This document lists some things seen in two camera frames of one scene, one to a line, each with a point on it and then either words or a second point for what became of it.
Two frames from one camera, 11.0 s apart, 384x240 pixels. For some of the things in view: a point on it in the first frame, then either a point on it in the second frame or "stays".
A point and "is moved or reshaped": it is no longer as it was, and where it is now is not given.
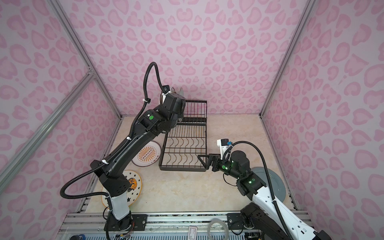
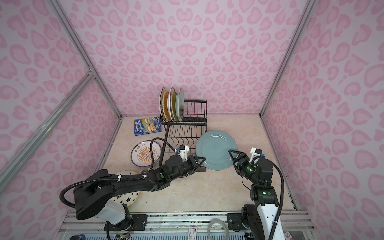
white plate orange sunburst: [149, 155] stays
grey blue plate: [278, 187] is moved or reshaped
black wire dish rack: [186, 140] stays
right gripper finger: [206, 165] to [238, 157]
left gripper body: [182, 114] to [184, 166]
